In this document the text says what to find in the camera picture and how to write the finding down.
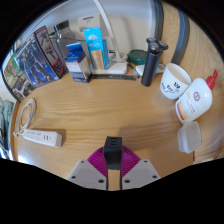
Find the white mug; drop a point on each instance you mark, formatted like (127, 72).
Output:
(174, 81)

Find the flat white case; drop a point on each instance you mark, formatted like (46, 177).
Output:
(139, 69)

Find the clear bottle with dark cap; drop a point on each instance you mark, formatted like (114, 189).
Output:
(65, 38)

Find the white box with blue label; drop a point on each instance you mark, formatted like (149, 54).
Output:
(89, 21)

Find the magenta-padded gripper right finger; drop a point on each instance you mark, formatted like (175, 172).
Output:
(140, 173)

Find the black ruler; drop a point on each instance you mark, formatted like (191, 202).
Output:
(113, 77)

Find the small clear plastic container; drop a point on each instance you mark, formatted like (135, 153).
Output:
(189, 136)

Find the dark metal desk frame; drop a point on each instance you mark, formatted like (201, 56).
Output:
(181, 36)

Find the black electric shaver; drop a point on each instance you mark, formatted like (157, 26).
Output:
(150, 63)

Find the tall light blue carton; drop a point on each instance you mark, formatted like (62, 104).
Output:
(96, 46)

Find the small blue and white box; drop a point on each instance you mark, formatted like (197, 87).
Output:
(77, 65)

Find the black charger block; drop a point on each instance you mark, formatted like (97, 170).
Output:
(112, 150)

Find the white power strip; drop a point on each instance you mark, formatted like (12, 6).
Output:
(43, 137)

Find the white desk lamp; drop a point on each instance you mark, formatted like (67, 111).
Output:
(115, 65)

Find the blue robot model box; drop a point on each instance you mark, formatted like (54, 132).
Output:
(35, 63)

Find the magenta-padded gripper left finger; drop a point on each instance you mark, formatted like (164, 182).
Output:
(86, 173)

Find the black pen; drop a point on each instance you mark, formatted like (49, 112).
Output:
(134, 70)

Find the green figure toy box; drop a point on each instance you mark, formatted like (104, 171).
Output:
(15, 78)

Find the white glue bottle red cap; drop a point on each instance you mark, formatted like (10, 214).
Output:
(195, 100)

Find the bed with grey-green bedding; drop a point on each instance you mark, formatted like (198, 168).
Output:
(5, 123)

